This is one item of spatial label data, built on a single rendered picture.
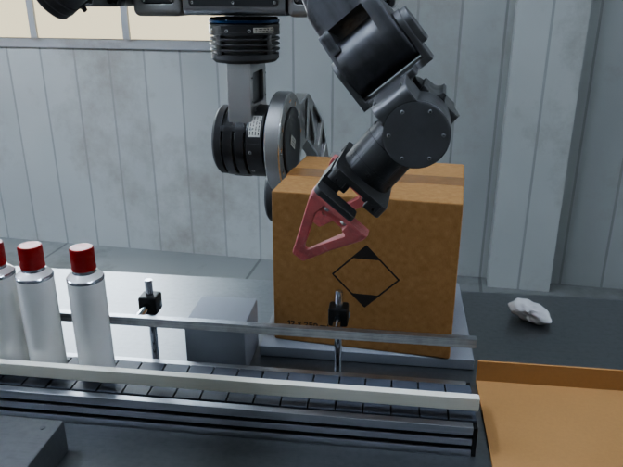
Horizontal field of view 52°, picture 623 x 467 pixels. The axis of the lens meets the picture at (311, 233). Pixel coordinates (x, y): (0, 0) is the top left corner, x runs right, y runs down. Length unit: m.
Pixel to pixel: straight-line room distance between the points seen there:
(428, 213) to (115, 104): 2.85
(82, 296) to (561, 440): 0.69
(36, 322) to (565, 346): 0.87
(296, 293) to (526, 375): 0.39
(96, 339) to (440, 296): 0.53
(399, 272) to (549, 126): 2.21
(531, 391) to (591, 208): 2.40
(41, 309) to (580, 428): 0.79
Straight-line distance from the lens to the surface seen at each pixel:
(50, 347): 1.02
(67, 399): 1.01
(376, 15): 0.61
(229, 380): 0.91
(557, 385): 1.11
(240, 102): 1.26
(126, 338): 1.22
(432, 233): 1.00
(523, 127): 3.16
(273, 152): 1.21
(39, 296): 0.98
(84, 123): 3.80
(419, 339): 0.93
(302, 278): 1.06
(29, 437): 0.94
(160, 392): 0.97
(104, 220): 3.92
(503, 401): 1.05
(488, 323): 1.26
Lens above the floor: 1.42
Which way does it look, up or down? 21 degrees down
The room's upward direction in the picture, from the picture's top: straight up
